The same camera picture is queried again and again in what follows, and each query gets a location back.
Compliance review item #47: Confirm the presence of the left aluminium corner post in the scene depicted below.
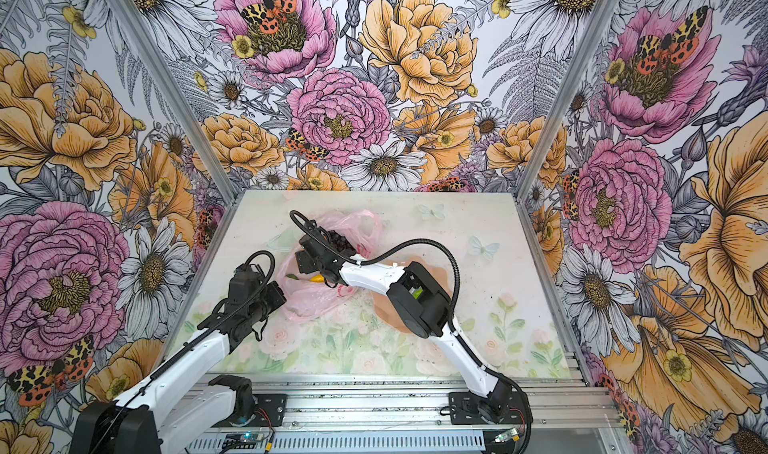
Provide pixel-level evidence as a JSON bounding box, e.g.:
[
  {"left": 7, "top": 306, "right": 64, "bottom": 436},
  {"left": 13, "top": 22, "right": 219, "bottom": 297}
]
[{"left": 105, "top": 0, "right": 239, "bottom": 206}]

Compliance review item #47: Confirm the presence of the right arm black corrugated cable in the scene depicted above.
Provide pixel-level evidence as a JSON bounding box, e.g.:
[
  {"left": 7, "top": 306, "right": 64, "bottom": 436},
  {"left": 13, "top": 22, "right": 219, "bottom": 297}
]
[{"left": 289, "top": 209, "right": 534, "bottom": 454}]

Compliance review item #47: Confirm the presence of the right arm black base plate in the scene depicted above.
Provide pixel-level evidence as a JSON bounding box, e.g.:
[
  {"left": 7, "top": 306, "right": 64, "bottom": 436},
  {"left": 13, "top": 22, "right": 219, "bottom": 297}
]
[{"left": 447, "top": 392, "right": 530, "bottom": 425}]

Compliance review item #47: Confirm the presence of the aluminium rail frame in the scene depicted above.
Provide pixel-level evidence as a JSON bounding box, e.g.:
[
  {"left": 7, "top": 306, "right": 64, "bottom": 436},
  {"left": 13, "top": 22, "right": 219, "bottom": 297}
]
[{"left": 180, "top": 374, "right": 631, "bottom": 453}]

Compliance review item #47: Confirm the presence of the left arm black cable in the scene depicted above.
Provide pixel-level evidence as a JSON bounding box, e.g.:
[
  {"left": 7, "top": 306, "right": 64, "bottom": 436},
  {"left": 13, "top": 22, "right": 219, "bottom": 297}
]
[{"left": 101, "top": 249, "right": 277, "bottom": 449}]

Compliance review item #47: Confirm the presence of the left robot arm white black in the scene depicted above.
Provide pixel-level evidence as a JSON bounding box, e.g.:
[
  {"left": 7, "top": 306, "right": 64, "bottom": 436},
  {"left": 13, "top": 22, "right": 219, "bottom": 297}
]
[{"left": 69, "top": 264, "right": 285, "bottom": 453}]

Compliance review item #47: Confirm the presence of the left green circuit board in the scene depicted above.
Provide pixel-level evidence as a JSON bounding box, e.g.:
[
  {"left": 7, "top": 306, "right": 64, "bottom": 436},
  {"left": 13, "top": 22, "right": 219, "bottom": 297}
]
[{"left": 221, "top": 433, "right": 265, "bottom": 452}]

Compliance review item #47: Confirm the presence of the pink plastic bag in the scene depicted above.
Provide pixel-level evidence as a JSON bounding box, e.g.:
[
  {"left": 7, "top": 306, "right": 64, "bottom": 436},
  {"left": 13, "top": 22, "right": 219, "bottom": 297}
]
[{"left": 276, "top": 210, "right": 383, "bottom": 323}]

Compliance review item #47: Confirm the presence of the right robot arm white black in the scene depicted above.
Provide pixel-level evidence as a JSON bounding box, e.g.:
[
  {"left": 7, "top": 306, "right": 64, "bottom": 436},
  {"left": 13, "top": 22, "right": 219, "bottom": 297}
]
[{"left": 291, "top": 211, "right": 533, "bottom": 426}]

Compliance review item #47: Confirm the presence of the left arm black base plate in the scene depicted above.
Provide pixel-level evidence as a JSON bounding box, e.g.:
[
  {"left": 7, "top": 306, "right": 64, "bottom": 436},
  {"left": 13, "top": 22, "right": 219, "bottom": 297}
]
[{"left": 243, "top": 393, "right": 288, "bottom": 428}]

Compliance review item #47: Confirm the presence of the right aluminium corner post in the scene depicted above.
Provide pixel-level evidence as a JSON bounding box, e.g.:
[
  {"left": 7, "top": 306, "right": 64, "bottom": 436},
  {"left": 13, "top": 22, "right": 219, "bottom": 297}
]
[{"left": 515, "top": 0, "right": 634, "bottom": 203}]

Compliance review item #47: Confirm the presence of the right green circuit board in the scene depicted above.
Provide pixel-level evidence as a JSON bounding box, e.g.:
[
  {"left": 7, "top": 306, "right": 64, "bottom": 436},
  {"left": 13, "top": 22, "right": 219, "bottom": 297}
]
[{"left": 494, "top": 427, "right": 520, "bottom": 444}]

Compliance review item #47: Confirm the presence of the green circuit board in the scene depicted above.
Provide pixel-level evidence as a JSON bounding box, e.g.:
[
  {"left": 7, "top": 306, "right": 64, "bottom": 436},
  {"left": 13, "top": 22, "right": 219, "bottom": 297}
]
[
  {"left": 221, "top": 433, "right": 265, "bottom": 452},
  {"left": 494, "top": 427, "right": 520, "bottom": 444}
]

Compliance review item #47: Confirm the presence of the aluminium corner post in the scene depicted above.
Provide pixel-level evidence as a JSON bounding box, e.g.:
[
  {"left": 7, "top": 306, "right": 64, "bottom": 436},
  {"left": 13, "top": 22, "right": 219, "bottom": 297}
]
[
  {"left": 105, "top": 0, "right": 239, "bottom": 206},
  {"left": 515, "top": 0, "right": 634, "bottom": 203}
]

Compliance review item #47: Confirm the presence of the pink flower-shaped plate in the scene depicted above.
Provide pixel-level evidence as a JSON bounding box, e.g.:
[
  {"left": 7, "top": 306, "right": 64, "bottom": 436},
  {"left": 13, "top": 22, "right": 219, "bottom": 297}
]
[{"left": 373, "top": 256, "right": 452, "bottom": 339}]

